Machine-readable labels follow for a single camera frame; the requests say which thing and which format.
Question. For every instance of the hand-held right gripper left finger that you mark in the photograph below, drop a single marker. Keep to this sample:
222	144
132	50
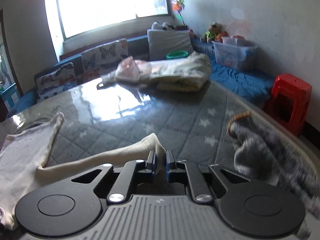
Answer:
150	162

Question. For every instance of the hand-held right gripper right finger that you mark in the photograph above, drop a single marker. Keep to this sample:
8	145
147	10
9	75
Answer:
170	165

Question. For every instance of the cream white garment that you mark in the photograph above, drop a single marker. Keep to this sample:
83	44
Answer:
22	155

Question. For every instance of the grey knit garment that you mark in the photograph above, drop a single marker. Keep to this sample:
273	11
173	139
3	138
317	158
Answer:
262	150

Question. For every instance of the green plastic basin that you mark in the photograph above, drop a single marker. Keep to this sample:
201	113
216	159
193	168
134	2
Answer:
177	54

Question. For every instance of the large butterfly print cushion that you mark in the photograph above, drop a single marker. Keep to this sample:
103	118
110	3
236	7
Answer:
105	57

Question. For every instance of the grey white cushion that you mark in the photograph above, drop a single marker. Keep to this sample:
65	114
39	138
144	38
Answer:
167	45

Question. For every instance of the clear plastic storage box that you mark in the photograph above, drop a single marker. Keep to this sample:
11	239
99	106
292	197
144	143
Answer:
232	55

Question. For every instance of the small butterfly print cushion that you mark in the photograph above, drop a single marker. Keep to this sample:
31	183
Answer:
55	80

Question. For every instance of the white plush toy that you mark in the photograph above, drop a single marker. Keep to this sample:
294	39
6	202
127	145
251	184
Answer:
162	25

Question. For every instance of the stuffed toy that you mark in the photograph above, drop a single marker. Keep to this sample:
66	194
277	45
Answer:
212	32

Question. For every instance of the red plastic stool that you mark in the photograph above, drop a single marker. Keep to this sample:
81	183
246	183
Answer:
292	90

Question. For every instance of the blue cabinet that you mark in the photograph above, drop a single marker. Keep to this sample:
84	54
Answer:
10	97

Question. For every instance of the colourful pinwheel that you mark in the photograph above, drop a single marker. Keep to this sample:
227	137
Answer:
178	6

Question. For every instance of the window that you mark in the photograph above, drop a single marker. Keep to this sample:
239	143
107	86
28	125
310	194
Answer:
107	5

